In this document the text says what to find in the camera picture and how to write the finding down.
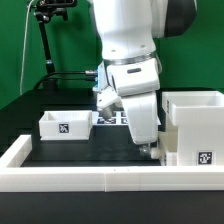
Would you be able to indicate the white drawer cabinet frame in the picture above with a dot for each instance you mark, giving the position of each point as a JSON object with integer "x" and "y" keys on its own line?
{"x": 194, "y": 127}

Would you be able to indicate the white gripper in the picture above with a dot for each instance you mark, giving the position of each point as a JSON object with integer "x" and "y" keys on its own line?
{"x": 141, "y": 114}

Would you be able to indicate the white U-shaped boundary fence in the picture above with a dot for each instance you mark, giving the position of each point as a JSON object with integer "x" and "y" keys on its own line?
{"x": 15, "y": 177}

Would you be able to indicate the white front drawer box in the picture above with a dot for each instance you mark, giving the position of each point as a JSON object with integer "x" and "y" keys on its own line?
{"x": 165, "y": 157}

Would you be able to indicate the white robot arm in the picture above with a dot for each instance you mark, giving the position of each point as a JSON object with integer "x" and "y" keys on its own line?
{"x": 128, "y": 76}

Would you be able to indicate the white drawer box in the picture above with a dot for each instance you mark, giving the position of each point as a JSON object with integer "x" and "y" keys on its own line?
{"x": 165, "y": 157}
{"x": 66, "y": 125}

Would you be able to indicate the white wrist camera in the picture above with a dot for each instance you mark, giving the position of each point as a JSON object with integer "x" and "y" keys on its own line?
{"x": 107, "y": 102}

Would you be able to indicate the white marker tag sheet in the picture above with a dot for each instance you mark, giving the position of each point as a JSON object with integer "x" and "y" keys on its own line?
{"x": 118, "y": 118}

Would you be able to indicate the white rear drawer box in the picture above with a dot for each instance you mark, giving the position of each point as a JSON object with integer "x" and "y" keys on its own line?
{"x": 66, "y": 125}

